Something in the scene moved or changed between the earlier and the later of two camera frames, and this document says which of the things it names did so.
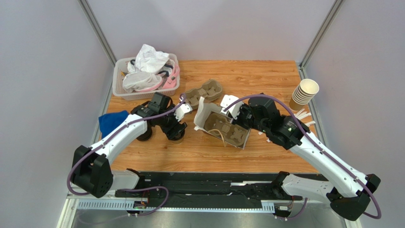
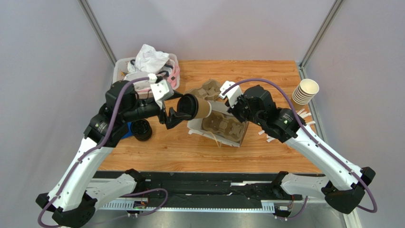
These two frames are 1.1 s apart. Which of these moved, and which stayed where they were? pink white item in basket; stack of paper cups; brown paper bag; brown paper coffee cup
Moved: brown paper bag; brown paper coffee cup
Stayed: stack of paper cups; pink white item in basket
